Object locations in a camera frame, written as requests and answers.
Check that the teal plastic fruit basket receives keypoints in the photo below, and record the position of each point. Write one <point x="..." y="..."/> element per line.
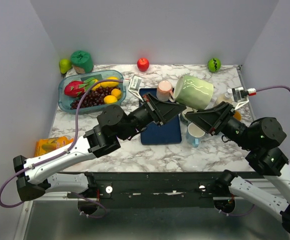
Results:
<point x="70" y="104"/>

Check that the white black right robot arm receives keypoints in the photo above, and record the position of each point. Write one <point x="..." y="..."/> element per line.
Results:
<point x="261" y="139"/>

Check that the green lime ball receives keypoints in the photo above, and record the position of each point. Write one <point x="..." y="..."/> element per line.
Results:
<point x="214" y="65"/>

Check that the grey blue faceted mug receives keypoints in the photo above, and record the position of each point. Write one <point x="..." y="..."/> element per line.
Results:
<point x="182" y="117"/>

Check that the red apple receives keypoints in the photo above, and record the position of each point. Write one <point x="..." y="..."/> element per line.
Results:
<point x="143" y="64"/>

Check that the dark blue tray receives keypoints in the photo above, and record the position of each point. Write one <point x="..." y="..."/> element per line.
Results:
<point x="167" y="134"/>

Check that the yellow lemon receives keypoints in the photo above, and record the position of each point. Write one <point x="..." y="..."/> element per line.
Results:
<point x="110" y="99"/>
<point x="117" y="93"/>

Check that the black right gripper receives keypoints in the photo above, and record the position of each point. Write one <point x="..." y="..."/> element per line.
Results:
<point x="213" y="118"/>

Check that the yellow mango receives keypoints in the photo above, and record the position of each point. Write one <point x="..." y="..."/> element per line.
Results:
<point x="110" y="84"/>

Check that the orange snack bag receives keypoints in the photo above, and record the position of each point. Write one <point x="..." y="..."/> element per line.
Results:
<point x="44" y="146"/>

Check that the yellow lemon front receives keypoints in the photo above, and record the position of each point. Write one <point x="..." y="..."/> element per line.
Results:
<point x="110" y="99"/>

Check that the green wrapped roll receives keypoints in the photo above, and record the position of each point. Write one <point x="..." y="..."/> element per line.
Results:
<point x="82" y="62"/>

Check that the green pear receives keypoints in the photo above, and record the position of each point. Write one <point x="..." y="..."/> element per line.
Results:
<point x="64" y="65"/>

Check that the yellow green fruit in basket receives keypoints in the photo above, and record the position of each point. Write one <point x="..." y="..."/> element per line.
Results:
<point x="96" y="85"/>

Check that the pink dragon fruit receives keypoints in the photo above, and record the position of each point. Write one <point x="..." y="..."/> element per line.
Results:
<point x="77" y="88"/>

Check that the yellow lemon back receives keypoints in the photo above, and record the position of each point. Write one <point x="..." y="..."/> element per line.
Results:
<point x="117" y="93"/>

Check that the cream soap pump bottle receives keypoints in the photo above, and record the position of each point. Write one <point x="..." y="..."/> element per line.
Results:
<point x="225" y="97"/>

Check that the light blue faceted mug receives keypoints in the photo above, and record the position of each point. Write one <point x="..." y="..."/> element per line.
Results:
<point x="194" y="135"/>

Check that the dark red grapes bunch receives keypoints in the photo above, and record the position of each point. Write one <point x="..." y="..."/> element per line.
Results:
<point x="95" y="98"/>

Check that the pink mug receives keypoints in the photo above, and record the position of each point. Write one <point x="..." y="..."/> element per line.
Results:
<point x="165" y="91"/>

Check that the green mug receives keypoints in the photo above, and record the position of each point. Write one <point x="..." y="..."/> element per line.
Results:
<point x="192" y="92"/>

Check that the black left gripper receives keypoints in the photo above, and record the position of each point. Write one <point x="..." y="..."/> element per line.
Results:
<point x="161" y="111"/>

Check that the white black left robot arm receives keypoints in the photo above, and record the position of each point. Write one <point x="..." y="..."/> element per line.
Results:
<point x="39" y="175"/>

